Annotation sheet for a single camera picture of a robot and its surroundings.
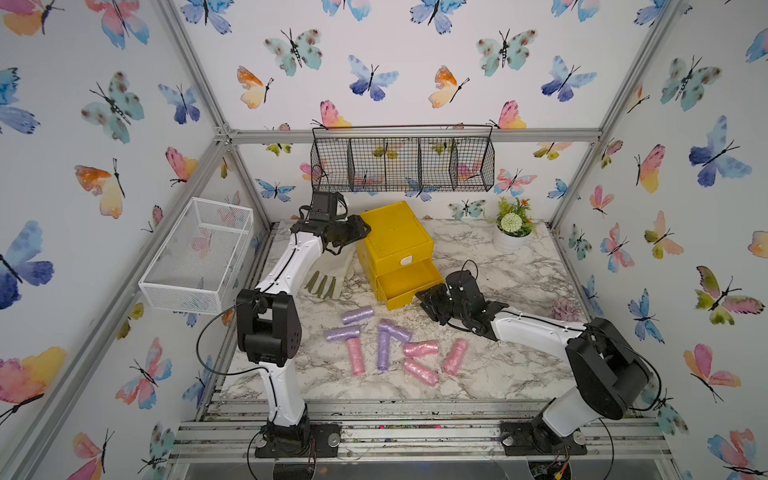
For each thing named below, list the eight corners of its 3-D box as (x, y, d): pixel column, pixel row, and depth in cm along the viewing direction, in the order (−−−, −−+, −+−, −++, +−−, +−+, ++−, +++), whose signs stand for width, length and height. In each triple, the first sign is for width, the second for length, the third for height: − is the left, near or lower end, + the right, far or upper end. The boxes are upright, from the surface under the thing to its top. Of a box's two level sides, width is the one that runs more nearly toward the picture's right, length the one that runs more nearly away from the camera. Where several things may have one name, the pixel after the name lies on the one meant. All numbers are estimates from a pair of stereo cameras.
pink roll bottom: (401, 369, 87) (401, 366, 84) (405, 360, 88) (405, 357, 86) (435, 388, 83) (437, 385, 81) (440, 378, 85) (441, 375, 83)
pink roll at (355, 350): (354, 378, 86) (353, 375, 84) (346, 342, 92) (345, 339, 90) (368, 373, 86) (367, 370, 85) (360, 339, 93) (359, 335, 91)
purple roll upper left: (342, 325, 96) (341, 321, 94) (341, 317, 97) (339, 314, 95) (374, 315, 98) (373, 311, 96) (371, 308, 99) (371, 304, 97)
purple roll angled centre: (377, 329, 94) (376, 325, 92) (382, 320, 96) (381, 316, 94) (408, 343, 92) (409, 339, 89) (413, 333, 93) (413, 329, 91)
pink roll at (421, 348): (403, 357, 89) (404, 354, 87) (402, 346, 91) (402, 342, 89) (439, 354, 89) (440, 351, 87) (437, 343, 92) (438, 339, 89)
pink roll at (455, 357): (441, 371, 87) (442, 368, 85) (454, 338, 93) (455, 334, 91) (456, 378, 86) (457, 375, 83) (468, 344, 92) (469, 340, 90)
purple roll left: (327, 343, 92) (325, 338, 90) (327, 333, 94) (325, 328, 91) (360, 339, 93) (359, 335, 90) (360, 330, 95) (359, 325, 92)
